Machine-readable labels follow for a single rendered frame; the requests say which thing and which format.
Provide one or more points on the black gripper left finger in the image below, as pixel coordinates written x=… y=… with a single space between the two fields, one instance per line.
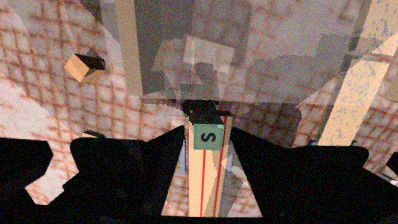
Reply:
x=153 y=162

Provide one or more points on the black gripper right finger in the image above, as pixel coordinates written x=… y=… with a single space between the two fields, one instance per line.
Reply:
x=276 y=174

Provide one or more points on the small orange cube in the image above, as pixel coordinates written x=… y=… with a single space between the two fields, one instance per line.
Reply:
x=84 y=68

